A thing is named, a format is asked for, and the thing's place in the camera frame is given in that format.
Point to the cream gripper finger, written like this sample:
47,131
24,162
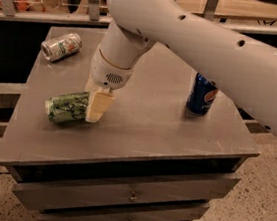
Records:
90,85
99,101

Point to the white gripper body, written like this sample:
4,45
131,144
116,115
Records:
109,73

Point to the green patterned soda can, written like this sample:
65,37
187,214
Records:
64,108

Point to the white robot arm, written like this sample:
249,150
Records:
242,68

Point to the silver 7up can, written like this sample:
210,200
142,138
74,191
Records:
62,46

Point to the blue Pepsi can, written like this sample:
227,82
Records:
202,96

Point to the grey drawer cabinet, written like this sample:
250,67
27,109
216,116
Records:
146,131

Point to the top grey drawer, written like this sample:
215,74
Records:
133,190

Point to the right metal rail bracket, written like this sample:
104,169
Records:
209,10

